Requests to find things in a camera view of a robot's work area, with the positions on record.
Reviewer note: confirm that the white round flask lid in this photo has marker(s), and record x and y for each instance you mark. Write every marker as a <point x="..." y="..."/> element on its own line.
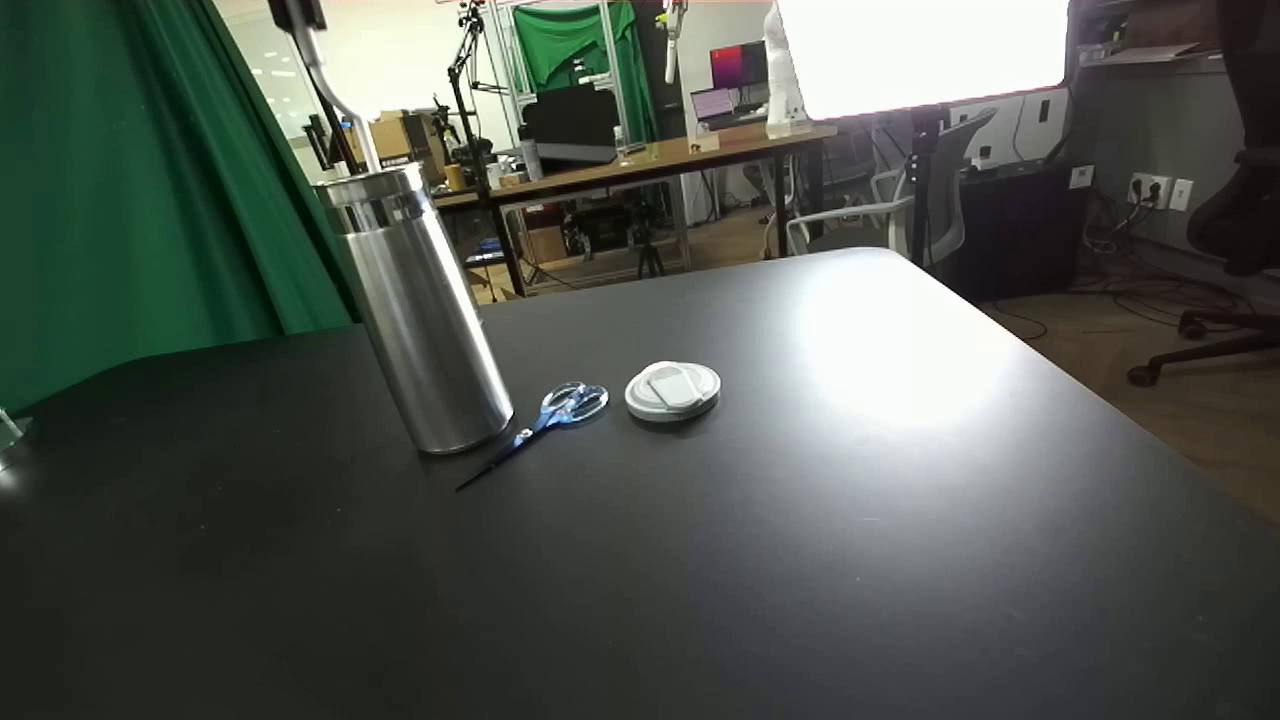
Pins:
<point x="673" y="390"/>

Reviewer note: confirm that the small black tripod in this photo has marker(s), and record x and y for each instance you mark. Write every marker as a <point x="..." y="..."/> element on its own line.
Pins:
<point x="649" y="250"/>

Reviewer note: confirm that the wooden table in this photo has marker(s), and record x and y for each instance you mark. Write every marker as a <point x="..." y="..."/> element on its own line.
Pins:
<point x="640" y="165"/>

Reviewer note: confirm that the stainless steel flask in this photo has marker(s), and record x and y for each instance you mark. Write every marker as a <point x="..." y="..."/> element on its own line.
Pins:
<point x="425" y="320"/>

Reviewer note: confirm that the black equipment case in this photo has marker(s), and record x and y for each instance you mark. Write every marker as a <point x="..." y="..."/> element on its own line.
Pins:
<point x="570" y="120"/>

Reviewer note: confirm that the laptop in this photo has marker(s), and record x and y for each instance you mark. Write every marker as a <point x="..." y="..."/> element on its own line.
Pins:
<point x="712" y="104"/>

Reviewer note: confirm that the black boom stand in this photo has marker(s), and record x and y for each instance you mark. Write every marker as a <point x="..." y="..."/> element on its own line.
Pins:
<point x="470" y="110"/>

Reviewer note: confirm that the monitor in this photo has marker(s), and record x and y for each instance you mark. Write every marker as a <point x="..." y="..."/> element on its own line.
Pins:
<point x="740" y="65"/>

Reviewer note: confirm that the white robot figure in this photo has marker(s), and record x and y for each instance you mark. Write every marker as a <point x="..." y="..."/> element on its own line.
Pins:
<point x="785" y="80"/>

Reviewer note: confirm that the cardboard box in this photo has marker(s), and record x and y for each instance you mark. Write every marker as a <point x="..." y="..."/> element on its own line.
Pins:
<point x="405" y="140"/>

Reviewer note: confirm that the green backdrop cloth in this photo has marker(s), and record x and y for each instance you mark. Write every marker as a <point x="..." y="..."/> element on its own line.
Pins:
<point x="560" y="45"/>

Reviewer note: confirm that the grey white office chair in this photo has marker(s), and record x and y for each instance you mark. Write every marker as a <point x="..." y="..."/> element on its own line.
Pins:
<point x="940" y="200"/>

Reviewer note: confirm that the black cabinet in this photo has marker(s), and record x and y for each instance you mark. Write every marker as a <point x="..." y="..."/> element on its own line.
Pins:
<point x="1020" y="235"/>

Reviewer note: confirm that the bright light panel on stand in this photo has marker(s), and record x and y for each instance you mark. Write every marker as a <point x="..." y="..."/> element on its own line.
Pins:
<point x="920" y="50"/>

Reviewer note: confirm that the green curtain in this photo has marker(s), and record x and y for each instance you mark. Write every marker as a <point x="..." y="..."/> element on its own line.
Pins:
<point x="120" y="180"/>

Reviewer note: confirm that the black office chair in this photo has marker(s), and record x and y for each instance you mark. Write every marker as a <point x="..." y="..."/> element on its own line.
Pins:
<point x="1240" y="210"/>

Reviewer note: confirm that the clear plastic object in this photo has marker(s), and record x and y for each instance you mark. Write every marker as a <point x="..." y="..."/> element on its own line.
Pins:
<point x="10" y="432"/>

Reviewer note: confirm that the white wall socket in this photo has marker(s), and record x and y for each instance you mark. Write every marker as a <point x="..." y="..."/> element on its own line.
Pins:
<point x="1148" y="189"/>
<point x="1081" y="177"/>

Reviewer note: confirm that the white switch plate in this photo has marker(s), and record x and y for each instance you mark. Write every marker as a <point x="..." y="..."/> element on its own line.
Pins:
<point x="1181" y="194"/>

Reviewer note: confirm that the wall shelf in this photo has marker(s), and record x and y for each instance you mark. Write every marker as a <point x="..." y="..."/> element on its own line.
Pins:
<point x="1140" y="50"/>

